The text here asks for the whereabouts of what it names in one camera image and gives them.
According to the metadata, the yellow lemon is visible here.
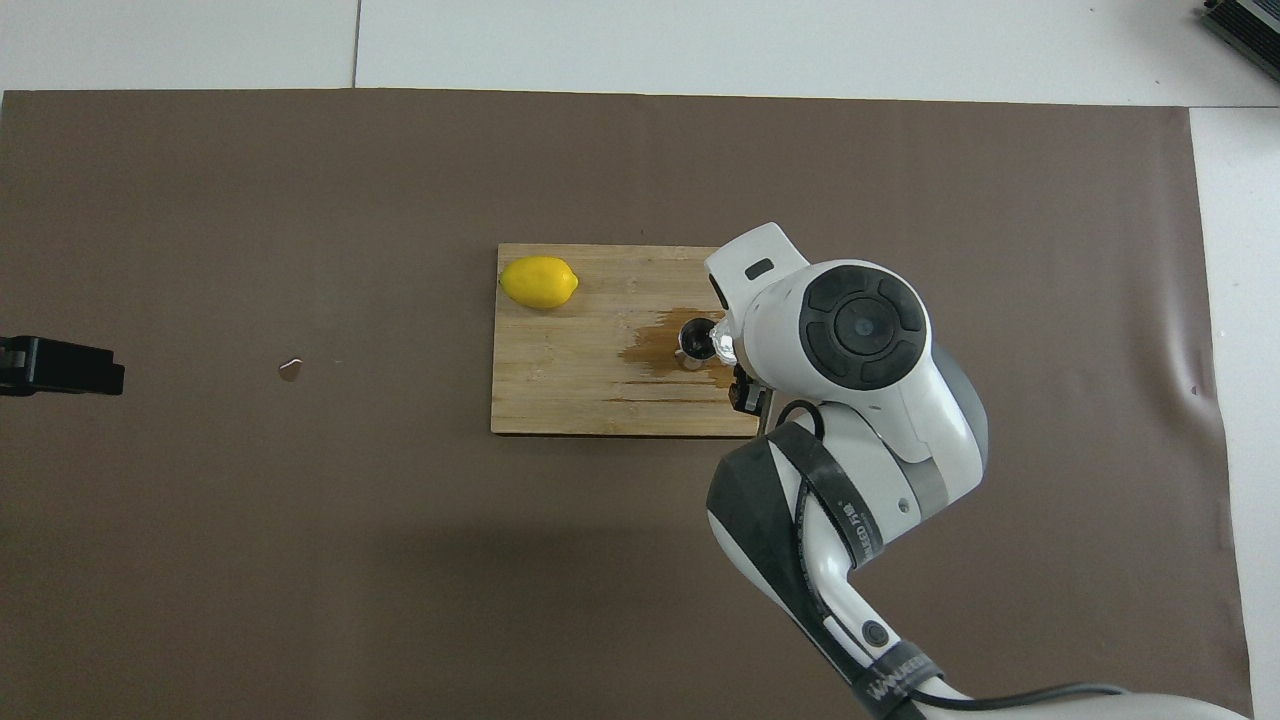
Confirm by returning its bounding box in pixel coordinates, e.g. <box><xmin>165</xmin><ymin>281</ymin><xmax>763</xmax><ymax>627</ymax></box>
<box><xmin>499</xmin><ymin>256</ymin><xmax>580</xmax><ymax>310</ymax></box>

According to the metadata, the wooden cutting board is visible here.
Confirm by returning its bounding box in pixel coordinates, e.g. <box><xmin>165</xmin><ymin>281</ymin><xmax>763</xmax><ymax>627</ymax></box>
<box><xmin>490</xmin><ymin>243</ymin><xmax>761</xmax><ymax>438</ymax></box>

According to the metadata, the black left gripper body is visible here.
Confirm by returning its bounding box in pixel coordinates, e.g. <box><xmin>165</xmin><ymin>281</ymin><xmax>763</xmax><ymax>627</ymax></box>
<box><xmin>0</xmin><ymin>337</ymin><xmax>40</xmax><ymax>395</ymax></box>

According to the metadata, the brown paper table mat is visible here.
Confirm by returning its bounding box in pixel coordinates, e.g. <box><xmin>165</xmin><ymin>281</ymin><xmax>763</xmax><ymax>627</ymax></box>
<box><xmin>0</xmin><ymin>88</ymin><xmax>1257</xmax><ymax>720</ymax></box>

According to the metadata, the steel double jigger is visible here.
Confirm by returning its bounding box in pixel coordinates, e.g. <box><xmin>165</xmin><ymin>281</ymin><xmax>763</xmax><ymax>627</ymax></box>
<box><xmin>676</xmin><ymin>317</ymin><xmax>721</xmax><ymax>372</ymax></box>

